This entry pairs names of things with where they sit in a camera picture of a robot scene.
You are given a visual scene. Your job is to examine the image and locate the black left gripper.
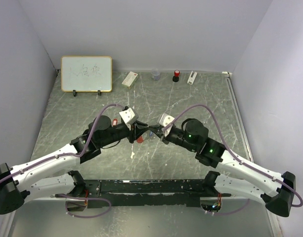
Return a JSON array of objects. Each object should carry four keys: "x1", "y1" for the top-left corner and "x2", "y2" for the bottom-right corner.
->
[{"x1": 99, "y1": 119, "x2": 149, "y2": 147}]

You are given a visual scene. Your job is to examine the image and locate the red handled key organizer ring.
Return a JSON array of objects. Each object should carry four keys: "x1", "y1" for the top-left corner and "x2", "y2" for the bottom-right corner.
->
[{"x1": 135, "y1": 132, "x2": 153, "y2": 144}]

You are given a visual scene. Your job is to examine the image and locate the red tagged key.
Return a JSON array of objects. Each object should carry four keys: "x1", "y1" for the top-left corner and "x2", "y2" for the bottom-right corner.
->
[{"x1": 112, "y1": 119, "x2": 118, "y2": 126}]

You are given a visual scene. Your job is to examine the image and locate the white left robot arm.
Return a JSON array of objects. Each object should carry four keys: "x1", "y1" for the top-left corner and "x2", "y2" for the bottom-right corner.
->
[{"x1": 0, "y1": 115, "x2": 148, "y2": 215}]

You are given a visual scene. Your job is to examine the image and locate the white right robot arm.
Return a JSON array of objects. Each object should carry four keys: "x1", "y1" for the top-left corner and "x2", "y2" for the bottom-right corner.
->
[{"x1": 148, "y1": 118, "x2": 296, "y2": 217}]

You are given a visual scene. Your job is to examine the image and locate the white cardboard box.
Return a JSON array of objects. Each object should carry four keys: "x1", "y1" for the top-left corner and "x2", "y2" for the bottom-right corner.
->
[{"x1": 122, "y1": 71, "x2": 138, "y2": 89}]

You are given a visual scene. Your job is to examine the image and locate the red black stamp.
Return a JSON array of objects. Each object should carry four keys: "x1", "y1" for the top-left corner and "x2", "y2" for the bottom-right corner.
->
[{"x1": 173, "y1": 70, "x2": 180, "y2": 82}]

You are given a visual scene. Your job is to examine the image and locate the clear jar of paperclips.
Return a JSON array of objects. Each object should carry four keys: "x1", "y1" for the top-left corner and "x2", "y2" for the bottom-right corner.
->
[{"x1": 151, "y1": 68, "x2": 161, "y2": 81}]

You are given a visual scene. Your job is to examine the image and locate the white stapler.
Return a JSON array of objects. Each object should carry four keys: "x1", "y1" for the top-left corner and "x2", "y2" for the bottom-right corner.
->
[{"x1": 187, "y1": 71, "x2": 197, "y2": 85}]

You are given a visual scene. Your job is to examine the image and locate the black whiteboard stand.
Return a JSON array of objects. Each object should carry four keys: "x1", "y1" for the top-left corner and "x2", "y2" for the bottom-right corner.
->
[{"x1": 72, "y1": 90, "x2": 102, "y2": 97}]

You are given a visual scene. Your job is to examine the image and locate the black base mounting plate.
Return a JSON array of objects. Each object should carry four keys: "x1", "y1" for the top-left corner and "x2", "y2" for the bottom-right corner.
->
[{"x1": 68, "y1": 177, "x2": 218, "y2": 208}]

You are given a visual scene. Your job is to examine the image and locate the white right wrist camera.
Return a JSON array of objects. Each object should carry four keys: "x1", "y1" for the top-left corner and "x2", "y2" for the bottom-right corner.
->
[{"x1": 157, "y1": 113, "x2": 174, "y2": 137}]

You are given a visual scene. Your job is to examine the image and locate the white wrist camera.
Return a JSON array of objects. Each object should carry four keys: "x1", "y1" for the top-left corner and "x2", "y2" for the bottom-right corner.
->
[
  {"x1": 157, "y1": 113, "x2": 174, "y2": 137},
  {"x1": 119, "y1": 108, "x2": 139, "y2": 130}
]

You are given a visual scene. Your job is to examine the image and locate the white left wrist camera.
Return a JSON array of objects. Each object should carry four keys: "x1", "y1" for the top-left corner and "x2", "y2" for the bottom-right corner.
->
[{"x1": 119, "y1": 108, "x2": 139, "y2": 130}]

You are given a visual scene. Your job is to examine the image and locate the small whiteboard yellow frame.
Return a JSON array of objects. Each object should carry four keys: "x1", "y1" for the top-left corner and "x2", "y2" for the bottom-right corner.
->
[{"x1": 60, "y1": 56, "x2": 112, "y2": 92}]

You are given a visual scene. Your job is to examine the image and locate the aluminium rail frame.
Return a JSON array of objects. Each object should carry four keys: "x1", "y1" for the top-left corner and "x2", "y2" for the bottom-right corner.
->
[{"x1": 222, "y1": 72, "x2": 284, "y2": 237}]

